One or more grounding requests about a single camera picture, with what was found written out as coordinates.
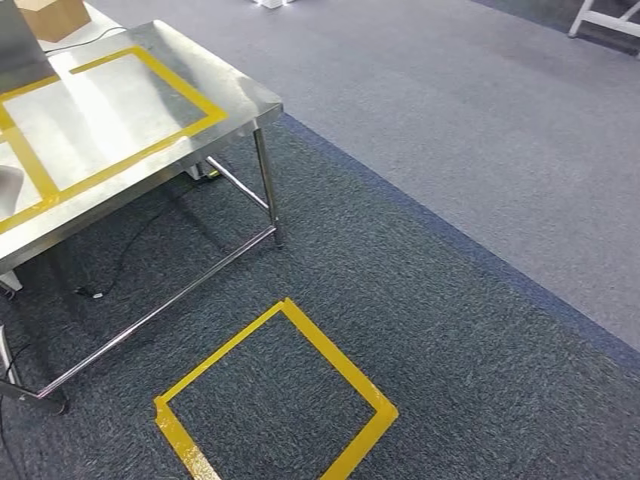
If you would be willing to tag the brown cardboard box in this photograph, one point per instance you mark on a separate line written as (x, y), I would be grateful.
(55, 16)

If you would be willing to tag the white curved plastic car panel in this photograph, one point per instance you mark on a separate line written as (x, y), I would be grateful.
(10, 189)

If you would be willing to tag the white lit plinth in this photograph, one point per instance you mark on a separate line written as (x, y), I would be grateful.
(274, 3)

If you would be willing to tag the white frame table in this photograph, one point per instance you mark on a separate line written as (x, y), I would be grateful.
(605, 23)

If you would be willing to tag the yellow floor tape square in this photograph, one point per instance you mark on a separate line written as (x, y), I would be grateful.
(345, 368)

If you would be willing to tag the stainless steel workbench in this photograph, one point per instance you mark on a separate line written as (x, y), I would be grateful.
(125, 119)

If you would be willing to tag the silver laptop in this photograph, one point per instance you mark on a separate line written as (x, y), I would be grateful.
(23, 46)

